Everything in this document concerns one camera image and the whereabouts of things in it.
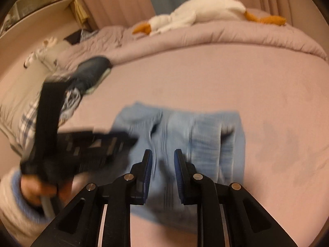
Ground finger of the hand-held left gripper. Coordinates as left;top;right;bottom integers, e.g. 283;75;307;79
93;130;140;164

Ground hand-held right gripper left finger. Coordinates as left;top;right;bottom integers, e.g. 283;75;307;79
30;149;154;247

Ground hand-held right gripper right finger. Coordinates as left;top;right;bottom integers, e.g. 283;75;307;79
174;149;299;247

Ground light blue denim pants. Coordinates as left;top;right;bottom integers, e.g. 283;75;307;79
113;101;246;233

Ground person's left forearm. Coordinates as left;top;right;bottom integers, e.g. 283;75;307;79
0;169;60;240

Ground person's left hand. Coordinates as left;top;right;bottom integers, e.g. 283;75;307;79
19;172;89;207

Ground plaid cloth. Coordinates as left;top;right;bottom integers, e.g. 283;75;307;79
0;93;43;157

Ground grey striped crumpled cloth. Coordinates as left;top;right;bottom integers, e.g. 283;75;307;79
60;87;82;125

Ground dark blue folded garment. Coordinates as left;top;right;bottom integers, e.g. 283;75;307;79
67;56;113;93

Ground small white plush toy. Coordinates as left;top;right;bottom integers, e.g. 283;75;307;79
24;37;59;69

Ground white shelf unit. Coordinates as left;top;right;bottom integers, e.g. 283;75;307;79
0;0;75;40

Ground yellow cloth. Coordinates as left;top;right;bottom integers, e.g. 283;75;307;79
74;0;90;24

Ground pink duvet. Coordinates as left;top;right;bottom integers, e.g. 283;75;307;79
59;22;329;66

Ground white goose plush toy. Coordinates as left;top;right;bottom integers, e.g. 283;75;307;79
132;0;287;37

